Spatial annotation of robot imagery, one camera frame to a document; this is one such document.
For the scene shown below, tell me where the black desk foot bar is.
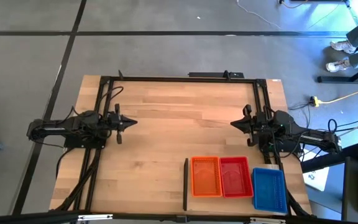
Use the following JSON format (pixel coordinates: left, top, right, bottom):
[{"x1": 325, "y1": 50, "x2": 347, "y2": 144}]
[{"x1": 317, "y1": 67, "x2": 358, "y2": 84}]

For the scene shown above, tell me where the blue plastic basket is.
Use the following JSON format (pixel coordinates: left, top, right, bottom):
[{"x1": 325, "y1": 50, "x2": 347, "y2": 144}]
[{"x1": 251, "y1": 167, "x2": 289, "y2": 215}]

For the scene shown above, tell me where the black diagonal desk bar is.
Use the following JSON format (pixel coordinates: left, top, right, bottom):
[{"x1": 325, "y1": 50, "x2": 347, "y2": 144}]
[{"x1": 301, "y1": 143, "x2": 358, "y2": 174}]

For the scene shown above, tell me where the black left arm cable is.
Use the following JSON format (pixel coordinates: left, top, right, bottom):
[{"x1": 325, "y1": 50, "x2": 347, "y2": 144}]
[{"x1": 98, "y1": 85, "x2": 125, "y2": 113}]

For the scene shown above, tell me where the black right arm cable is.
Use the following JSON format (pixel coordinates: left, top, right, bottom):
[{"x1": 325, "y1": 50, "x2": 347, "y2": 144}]
[{"x1": 327, "y1": 118, "x2": 339, "y2": 134}]

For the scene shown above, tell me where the yellow extension cable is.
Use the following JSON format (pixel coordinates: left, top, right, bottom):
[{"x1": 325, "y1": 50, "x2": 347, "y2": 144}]
[{"x1": 309, "y1": 90, "x2": 358, "y2": 107}]

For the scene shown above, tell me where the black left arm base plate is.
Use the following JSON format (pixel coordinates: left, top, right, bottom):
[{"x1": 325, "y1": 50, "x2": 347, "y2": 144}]
[{"x1": 63, "y1": 136, "x2": 107, "y2": 149}]

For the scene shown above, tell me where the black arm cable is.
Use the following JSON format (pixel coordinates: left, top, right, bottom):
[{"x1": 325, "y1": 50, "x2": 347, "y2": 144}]
[
  {"x1": 327, "y1": 118, "x2": 339, "y2": 134},
  {"x1": 98, "y1": 85, "x2": 125, "y2": 113}
]

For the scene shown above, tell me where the white printed paper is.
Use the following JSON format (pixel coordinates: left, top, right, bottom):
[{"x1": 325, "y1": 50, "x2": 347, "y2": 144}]
[{"x1": 302, "y1": 149, "x2": 331, "y2": 192}]

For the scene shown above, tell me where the black mounting bar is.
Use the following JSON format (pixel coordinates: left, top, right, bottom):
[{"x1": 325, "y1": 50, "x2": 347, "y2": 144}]
[{"x1": 188, "y1": 70, "x2": 245, "y2": 79}]

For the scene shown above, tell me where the black front crossbar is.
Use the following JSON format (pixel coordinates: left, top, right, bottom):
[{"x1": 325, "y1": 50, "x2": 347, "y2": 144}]
[{"x1": 0, "y1": 210, "x2": 358, "y2": 224}]

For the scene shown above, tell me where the white floor cable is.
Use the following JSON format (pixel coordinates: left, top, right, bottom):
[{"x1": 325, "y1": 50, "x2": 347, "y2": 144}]
[{"x1": 236, "y1": 0, "x2": 283, "y2": 30}]

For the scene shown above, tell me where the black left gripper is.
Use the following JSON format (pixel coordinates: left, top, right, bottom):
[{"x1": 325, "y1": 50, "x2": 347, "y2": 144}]
[{"x1": 114, "y1": 103, "x2": 138, "y2": 145}]

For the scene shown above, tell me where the red plastic basket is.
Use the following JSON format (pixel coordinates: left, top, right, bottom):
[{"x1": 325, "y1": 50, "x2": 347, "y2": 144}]
[{"x1": 218, "y1": 156, "x2": 255, "y2": 199}]

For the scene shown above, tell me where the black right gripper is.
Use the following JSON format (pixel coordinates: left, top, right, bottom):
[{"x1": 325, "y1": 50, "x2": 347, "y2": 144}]
[{"x1": 231, "y1": 104, "x2": 269, "y2": 147}]

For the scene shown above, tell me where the orange plastic basket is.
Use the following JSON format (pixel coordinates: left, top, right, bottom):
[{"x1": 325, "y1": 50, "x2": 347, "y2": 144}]
[{"x1": 190, "y1": 156, "x2": 223, "y2": 198}]

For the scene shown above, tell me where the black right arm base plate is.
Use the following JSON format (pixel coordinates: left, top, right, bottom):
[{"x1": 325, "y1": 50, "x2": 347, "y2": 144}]
[{"x1": 259, "y1": 136, "x2": 304, "y2": 156}]

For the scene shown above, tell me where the silver bracket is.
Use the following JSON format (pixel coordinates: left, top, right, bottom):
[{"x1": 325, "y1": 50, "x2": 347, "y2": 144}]
[
  {"x1": 78, "y1": 213, "x2": 114, "y2": 222},
  {"x1": 249, "y1": 217, "x2": 287, "y2": 224}
]

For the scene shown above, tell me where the black aluminium table frame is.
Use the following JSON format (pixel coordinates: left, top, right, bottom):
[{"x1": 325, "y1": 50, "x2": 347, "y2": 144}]
[{"x1": 71, "y1": 75, "x2": 313, "y2": 218}]

